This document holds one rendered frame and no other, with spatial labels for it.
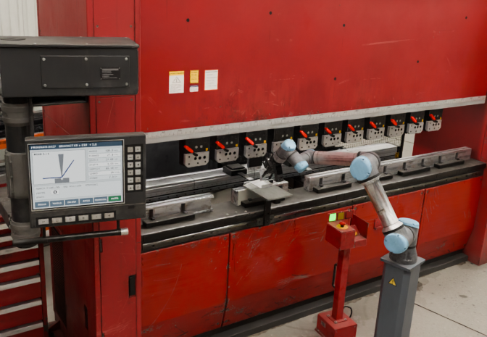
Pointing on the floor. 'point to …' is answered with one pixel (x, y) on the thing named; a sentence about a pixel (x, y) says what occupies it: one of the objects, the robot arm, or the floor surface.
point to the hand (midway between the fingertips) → (265, 179)
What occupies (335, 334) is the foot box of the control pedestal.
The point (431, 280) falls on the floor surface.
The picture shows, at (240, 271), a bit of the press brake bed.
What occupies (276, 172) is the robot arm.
